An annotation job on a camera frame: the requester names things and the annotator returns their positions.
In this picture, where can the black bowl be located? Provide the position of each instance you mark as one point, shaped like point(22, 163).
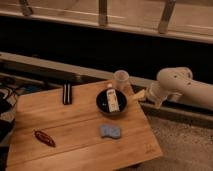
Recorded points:
point(102, 103)

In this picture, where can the ceramic cup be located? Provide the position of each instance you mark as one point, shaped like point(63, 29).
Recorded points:
point(121, 78)

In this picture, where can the wooden table board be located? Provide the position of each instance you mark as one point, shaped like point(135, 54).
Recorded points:
point(75, 128)

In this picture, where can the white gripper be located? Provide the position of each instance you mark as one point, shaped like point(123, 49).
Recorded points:
point(154, 93)

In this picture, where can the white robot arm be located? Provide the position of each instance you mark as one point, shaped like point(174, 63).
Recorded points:
point(178, 80)

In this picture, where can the blue sponge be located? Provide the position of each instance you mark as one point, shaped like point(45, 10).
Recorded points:
point(109, 131)

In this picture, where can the red chili pepper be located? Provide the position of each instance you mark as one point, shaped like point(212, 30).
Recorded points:
point(44, 138)

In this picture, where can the white bottle in bowl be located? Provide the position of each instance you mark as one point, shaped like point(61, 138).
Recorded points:
point(112, 99)

